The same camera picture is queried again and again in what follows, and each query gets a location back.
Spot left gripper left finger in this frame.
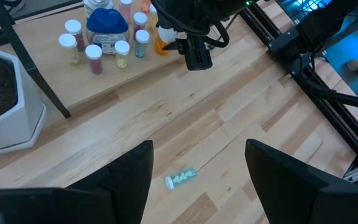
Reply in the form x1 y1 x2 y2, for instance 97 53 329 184
67 139 154 224

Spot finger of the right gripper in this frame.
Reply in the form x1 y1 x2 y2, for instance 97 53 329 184
161 39 188 52

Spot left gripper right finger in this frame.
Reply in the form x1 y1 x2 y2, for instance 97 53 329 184
244 139 329 224

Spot amber vial white cap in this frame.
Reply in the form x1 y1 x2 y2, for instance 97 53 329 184
154 26 177 56

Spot large teal vial blue tablets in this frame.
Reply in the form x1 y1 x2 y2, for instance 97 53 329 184
134 29 151 59

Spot dark red vial white cap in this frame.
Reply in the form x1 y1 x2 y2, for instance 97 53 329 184
132 11 149 41

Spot large yellow vial white tablets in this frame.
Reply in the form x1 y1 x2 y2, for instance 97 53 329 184
114 40 131 70

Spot pink vial white cap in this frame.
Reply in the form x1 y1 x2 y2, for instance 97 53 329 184
119 0 134 24

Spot blue lid jar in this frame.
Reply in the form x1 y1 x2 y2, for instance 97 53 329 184
85 7 131 55

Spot teal vial pink contents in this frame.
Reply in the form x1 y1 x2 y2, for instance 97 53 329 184
85 44 104 75

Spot small vial white cap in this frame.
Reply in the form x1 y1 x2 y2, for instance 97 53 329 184
64 19 86 53

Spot green vial white cap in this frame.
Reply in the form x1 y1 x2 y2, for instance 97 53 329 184
165 167 198 190

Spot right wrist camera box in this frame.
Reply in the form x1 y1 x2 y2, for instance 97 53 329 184
183 35 213 72

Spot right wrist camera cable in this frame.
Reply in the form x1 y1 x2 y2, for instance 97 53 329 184
150 0 231 48

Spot black table frame rails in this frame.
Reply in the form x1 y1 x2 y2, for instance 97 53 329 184
237 0 358 190

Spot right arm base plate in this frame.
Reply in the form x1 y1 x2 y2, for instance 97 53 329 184
267 26 323 75

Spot wooden shelf black metal frame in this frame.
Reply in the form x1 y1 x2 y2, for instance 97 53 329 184
0 0 241 119

